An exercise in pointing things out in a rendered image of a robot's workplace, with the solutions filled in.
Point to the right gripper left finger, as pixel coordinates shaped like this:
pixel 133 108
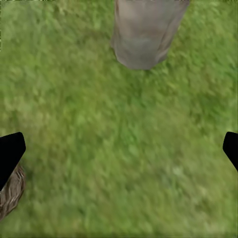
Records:
pixel 12 147

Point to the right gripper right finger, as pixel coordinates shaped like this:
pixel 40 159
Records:
pixel 230 147

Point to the tree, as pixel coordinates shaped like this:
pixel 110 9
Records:
pixel 144 30

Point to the wicker basket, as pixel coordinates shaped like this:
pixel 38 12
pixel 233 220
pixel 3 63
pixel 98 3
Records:
pixel 12 191

